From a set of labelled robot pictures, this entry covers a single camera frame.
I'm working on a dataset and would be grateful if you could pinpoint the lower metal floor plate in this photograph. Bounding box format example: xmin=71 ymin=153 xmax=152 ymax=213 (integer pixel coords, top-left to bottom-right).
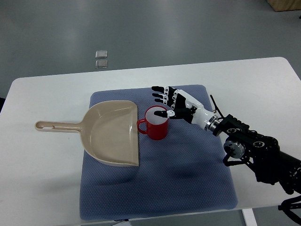
xmin=95 ymin=59 xmax=108 ymax=69

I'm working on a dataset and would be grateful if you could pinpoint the upper metal floor plate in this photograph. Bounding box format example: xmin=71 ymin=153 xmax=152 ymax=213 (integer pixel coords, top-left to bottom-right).
xmin=95 ymin=50 xmax=108 ymax=59

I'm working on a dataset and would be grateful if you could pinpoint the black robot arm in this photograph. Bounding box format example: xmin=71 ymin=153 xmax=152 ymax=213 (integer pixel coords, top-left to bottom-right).
xmin=205 ymin=114 xmax=301 ymax=194

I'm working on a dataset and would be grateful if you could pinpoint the red cup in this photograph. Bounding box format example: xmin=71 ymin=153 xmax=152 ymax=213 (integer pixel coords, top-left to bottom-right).
xmin=136 ymin=105 xmax=169 ymax=140

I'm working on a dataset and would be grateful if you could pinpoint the wooden box corner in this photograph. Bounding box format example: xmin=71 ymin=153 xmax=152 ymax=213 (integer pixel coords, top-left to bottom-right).
xmin=267 ymin=0 xmax=301 ymax=12

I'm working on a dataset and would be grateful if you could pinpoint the metal floor plate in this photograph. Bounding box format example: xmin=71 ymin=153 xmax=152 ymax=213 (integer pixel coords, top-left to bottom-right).
xmin=95 ymin=50 xmax=108 ymax=59
xmin=95 ymin=59 xmax=108 ymax=69

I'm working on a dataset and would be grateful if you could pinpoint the blue grey mat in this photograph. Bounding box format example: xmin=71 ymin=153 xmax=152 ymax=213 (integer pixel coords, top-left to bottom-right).
xmin=79 ymin=85 xmax=238 ymax=221

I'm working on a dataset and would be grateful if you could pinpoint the black device at edge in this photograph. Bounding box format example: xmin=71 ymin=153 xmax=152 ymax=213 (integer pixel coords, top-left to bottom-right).
xmin=277 ymin=195 xmax=301 ymax=225

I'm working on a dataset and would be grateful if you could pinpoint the white table leg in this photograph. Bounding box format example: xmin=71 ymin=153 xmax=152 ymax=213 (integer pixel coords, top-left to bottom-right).
xmin=242 ymin=209 xmax=257 ymax=226

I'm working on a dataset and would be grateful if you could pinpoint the beige plastic dustpan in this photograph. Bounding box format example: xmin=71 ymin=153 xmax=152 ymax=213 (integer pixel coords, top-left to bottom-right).
xmin=35 ymin=100 xmax=139 ymax=167

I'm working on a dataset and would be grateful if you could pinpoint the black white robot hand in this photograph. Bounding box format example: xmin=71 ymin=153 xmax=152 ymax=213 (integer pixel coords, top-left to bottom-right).
xmin=151 ymin=86 xmax=218 ymax=130

